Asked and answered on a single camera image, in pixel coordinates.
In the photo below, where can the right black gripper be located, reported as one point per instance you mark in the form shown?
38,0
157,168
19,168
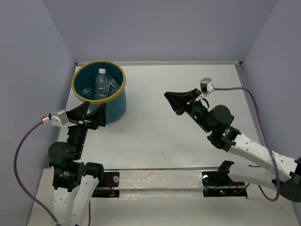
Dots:
178,100

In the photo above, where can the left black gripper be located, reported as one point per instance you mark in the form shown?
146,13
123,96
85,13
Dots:
98,116

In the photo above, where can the clear unlabelled plastic bottle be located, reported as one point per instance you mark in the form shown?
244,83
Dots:
103,86

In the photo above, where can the clear bottle blue label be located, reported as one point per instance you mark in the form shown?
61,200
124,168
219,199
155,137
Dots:
113,87

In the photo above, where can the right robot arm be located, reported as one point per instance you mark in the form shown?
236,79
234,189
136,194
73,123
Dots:
273,170

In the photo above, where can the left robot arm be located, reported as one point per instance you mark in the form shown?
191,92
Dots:
74,181

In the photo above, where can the teal bin with yellow rim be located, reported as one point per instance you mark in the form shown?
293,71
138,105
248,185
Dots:
85,77

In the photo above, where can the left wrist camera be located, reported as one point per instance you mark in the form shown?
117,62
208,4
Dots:
58,119

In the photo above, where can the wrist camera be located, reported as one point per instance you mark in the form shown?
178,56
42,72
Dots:
206,87
58,119

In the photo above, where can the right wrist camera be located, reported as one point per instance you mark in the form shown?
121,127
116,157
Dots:
206,87

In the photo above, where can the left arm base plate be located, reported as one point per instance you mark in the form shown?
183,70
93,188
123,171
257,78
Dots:
108,187

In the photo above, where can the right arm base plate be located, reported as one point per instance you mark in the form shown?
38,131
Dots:
220,185

